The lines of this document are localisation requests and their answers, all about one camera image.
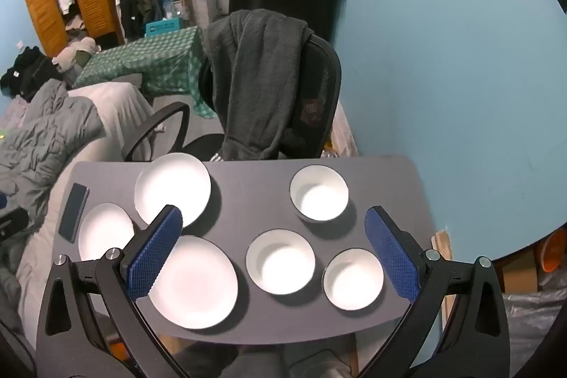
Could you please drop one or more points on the blue plastic crate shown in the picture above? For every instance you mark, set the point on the blue plastic crate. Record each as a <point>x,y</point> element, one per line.
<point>164,27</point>

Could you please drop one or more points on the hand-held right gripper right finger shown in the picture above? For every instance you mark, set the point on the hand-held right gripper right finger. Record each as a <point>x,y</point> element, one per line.
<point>392,256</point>

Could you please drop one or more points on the white bowl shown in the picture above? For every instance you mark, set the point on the white bowl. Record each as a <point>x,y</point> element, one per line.
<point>280,263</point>
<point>319,194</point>

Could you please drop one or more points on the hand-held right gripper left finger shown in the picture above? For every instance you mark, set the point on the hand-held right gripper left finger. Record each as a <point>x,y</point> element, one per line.
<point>155,256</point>

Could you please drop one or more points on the orange basin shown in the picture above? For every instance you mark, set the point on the orange basin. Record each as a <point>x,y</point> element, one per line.
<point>551,252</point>

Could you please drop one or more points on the beige clothes pile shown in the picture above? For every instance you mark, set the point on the beige clothes pile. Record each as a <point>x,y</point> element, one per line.
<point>75,50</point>

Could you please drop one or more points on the stack of white plates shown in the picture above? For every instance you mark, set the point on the stack of white plates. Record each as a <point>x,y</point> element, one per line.
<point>197,287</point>

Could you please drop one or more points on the dark smartphone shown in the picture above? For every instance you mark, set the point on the dark smartphone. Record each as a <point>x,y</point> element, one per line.
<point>74,212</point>

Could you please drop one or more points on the clear water bottle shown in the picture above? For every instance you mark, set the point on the clear water bottle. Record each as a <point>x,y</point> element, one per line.
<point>172,8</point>

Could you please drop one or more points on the grey fleece robe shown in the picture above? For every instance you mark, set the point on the grey fleece robe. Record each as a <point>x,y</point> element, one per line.
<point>257,85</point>

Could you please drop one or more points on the cardboard box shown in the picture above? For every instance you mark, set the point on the cardboard box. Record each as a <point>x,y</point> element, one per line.
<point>518,276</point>

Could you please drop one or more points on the black clothes pile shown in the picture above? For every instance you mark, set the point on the black clothes pile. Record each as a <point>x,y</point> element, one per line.
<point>24,68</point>

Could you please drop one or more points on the wooden board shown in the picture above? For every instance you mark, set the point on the wooden board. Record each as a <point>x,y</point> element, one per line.
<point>443,245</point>

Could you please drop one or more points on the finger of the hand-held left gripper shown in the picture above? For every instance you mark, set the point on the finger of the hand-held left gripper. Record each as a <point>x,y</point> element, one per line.
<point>13,223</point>

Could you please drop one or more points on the grey plastic bag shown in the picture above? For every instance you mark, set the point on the grey plastic bag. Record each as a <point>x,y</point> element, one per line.
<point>531,329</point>

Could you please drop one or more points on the green checked tablecloth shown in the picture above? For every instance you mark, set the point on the green checked tablecloth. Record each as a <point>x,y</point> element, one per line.
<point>146,54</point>

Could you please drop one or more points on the small white plate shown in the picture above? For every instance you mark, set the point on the small white plate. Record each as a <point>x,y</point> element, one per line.
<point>353,280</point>

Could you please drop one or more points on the white bed sheet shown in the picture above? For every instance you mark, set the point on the white bed sheet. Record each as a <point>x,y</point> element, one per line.
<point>126,112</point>

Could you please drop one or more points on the black office chair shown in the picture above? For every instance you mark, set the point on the black office chair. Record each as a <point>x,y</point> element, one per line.
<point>321,94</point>

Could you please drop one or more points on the grey quilt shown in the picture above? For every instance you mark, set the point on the grey quilt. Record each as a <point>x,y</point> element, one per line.
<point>48,139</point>

